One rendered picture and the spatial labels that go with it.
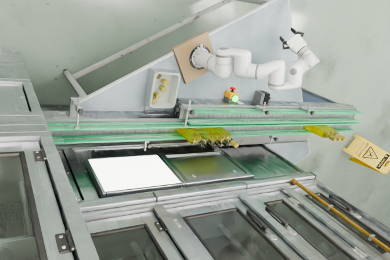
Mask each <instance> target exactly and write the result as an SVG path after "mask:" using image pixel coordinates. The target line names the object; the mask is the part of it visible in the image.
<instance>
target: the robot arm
mask: <svg viewBox="0 0 390 260"><path fill-rule="evenodd" d="M291 31H292V32H293V33H294V34H295V36H293V37H292V38H291V39H289V40H288V41H284V39H283V38H282V37H281V36H280V40H281V42H282V43H283V45H282V47H283V50H285V49H290V50H291V51H292V52H293V53H295V54H296V55H298V56H299V57H300V58H301V59H300V60H297V61H296V62H294V63H292V64H291V65H289V67H288V71H287V81H286V82H284V75H285V67H286V65H285V62H284V60H281V59H277V60H273V61H271V62H267V63H264V64H253V63H251V58H252V55H251V52H250V51H249V50H246V49H239V48H226V47H221V48H218V49H217V50H216V55H212V54H210V53H208V51H207V50H206V49H204V48H203V45H202V44H200V48H199V47H197V49H196V50H195V51H194V53H193V55H192V63H193V64H194V66H196V67H199V68H200V67H204V68H206V69H207V70H209V71H212V72H213V73H214V74H215V75H216V76H218V77H219V78H224V79H226V78H229V77H230V76H231V74H232V58H234V74H235V76H237V77H240V78H250V79H256V80H261V79H263V78H265V77H266V76H268V75H269V81H268V87H269V89H271V90H274V91H279V90H286V89H295V88H299V87H300V86H301V84H302V75H303V74H305V73H306V72H307V71H308V70H309V69H310V68H314V67H315V66H316V65H317V64H318V63H319V59H318V58H317V57H316V56H315V55H314V54H313V53H312V52H311V50H310V46H309V47H307V44H306V42H305V41H304V39H303V38H302V37H303V36H304V33H303V32H300V31H295V30H294V29H293V28H291ZM300 34H301V36H300ZM284 45H286V46H287V47H284Z"/></svg>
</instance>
